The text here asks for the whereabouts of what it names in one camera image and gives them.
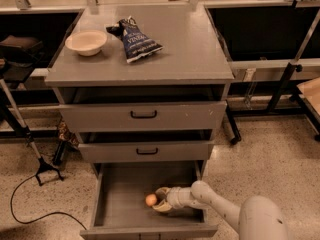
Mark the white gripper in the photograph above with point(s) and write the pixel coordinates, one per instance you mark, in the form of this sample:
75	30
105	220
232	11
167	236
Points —
174	198

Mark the small orange fruit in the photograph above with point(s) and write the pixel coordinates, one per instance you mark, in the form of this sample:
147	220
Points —
151	200

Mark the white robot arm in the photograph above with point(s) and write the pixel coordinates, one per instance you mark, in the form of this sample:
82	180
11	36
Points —
258	218

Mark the grey bottom drawer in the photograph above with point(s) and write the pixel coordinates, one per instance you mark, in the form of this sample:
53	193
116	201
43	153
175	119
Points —
120	211

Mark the grey drawer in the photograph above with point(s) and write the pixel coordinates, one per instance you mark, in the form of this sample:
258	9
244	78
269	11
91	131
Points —
103	109
120	211
177	145

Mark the grey middle drawer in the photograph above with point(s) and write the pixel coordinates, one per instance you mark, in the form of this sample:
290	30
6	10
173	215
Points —
177	145

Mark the grey top drawer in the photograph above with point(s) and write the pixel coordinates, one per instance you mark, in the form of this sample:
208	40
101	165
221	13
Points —
103	109

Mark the grey drawer cabinet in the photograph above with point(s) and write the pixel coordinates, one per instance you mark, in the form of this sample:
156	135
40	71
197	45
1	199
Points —
191	54

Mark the black metal stand leg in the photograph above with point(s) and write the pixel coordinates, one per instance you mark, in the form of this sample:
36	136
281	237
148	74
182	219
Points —
235	130

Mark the dark blue chip bag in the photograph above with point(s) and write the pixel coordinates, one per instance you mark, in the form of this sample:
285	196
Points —
136	44

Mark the white bowl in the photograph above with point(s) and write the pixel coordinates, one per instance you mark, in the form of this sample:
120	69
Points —
86	43

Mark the black and silver tripod leg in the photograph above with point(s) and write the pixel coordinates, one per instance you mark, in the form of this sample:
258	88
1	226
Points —
43	165

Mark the dark chair seat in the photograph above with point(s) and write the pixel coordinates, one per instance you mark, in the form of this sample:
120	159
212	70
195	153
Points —
21	50

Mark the black middle drawer handle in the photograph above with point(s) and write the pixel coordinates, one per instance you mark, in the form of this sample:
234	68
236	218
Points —
143	152

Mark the black drawer handle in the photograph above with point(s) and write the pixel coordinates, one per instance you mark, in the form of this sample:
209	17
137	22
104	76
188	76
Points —
143	152
143	115

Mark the black top drawer handle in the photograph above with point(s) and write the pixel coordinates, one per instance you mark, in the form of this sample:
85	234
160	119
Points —
143	115

